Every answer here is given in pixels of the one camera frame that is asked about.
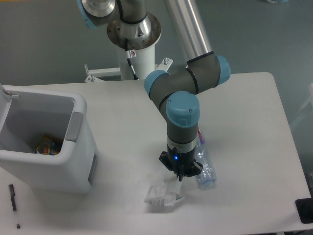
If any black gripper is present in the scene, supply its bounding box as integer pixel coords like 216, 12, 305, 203
159, 146, 203, 182

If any white plastic wrapper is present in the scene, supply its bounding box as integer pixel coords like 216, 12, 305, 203
144, 174, 184, 207

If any clear plastic water bottle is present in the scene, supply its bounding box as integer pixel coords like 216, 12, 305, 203
195, 126, 217, 190

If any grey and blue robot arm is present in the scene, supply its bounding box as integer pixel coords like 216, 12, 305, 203
77, 0, 231, 179

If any white trash can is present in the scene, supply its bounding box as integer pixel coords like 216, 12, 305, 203
0, 85, 96, 193

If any black device at table edge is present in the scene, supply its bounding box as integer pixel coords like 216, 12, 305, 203
295, 198, 313, 224

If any colourful snack wrapper in bin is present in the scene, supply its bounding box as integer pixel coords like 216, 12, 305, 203
34, 135, 63, 156

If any black pen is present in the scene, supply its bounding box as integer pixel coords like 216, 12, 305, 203
8, 184, 21, 229

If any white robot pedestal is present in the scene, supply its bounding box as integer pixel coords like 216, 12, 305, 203
85, 13, 173, 83

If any black cable on pedestal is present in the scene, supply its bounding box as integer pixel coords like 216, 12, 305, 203
124, 38, 140, 80

